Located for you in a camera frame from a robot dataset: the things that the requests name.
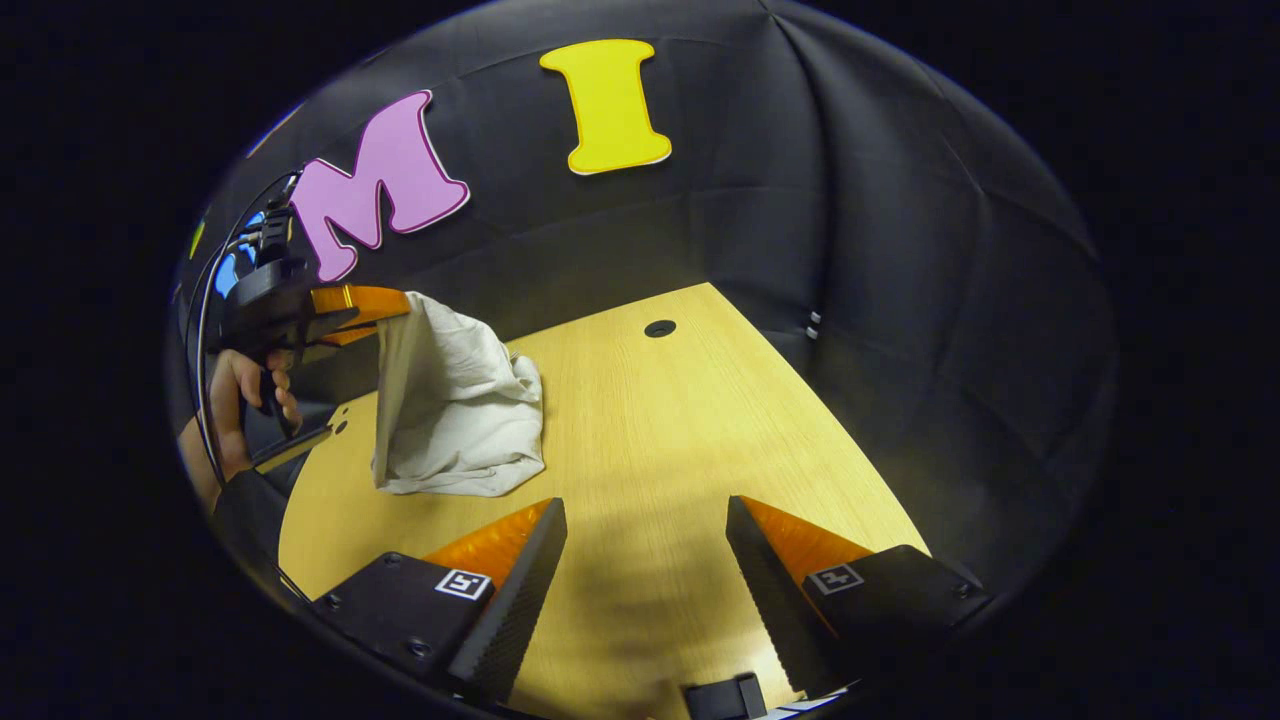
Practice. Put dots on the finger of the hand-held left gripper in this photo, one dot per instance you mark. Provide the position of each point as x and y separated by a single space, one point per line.
350 333
365 302

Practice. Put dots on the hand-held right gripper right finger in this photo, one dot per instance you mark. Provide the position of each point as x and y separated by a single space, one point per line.
770 610

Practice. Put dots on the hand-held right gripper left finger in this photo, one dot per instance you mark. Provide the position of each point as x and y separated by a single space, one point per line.
520 600

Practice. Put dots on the white jeans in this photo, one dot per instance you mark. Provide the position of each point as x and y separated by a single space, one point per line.
460 410

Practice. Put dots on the black backdrop cloth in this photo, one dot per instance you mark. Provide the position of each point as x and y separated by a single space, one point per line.
800 200

